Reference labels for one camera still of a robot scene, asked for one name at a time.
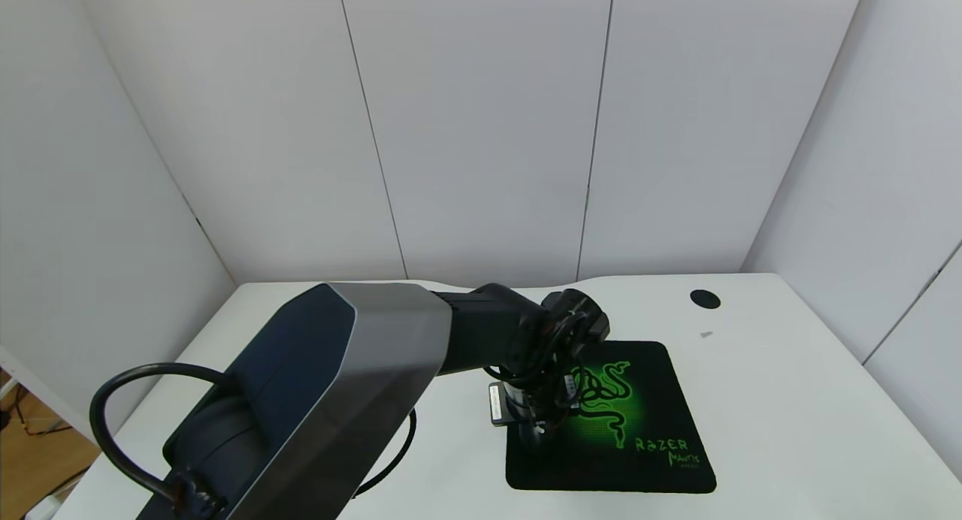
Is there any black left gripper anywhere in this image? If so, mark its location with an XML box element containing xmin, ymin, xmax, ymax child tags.
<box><xmin>488</xmin><ymin>381</ymin><xmax>537</xmax><ymax>450</ymax></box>

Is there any black green Razer mouse pad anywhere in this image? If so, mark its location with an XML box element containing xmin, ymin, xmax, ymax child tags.
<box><xmin>506</xmin><ymin>340</ymin><xmax>716</xmax><ymax>494</ymax></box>

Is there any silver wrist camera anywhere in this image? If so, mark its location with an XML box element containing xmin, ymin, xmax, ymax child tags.
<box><xmin>489</xmin><ymin>382</ymin><xmax>514</xmax><ymax>428</ymax></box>

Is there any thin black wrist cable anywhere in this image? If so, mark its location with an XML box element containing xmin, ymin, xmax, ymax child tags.
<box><xmin>483</xmin><ymin>310</ymin><xmax>599</xmax><ymax>431</ymax></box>

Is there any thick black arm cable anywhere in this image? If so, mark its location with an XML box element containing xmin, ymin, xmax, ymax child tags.
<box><xmin>89</xmin><ymin>363</ymin><xmax>419</xmax><ymax>518</ymax></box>

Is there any black yellow floor cable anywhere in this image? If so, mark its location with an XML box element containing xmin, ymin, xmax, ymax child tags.
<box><xmin>0</xmin><ymin>404</ymin><xmax>77</xmax><ymax>438</ymax></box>

